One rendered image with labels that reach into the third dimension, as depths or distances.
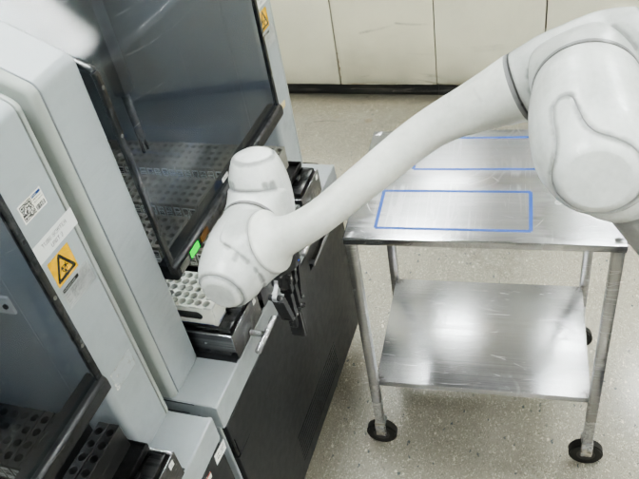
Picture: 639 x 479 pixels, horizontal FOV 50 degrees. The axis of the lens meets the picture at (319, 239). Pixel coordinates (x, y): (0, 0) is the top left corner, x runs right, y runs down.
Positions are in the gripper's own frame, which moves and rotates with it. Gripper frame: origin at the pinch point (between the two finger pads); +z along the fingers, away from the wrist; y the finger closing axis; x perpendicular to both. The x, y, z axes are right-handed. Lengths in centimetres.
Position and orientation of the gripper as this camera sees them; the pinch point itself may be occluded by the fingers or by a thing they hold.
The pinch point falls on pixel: (297, 321)
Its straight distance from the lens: 142.7
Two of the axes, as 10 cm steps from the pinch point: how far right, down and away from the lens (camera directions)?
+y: -2.9, 6.5, -7.0
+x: 9.4, 0.7, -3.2
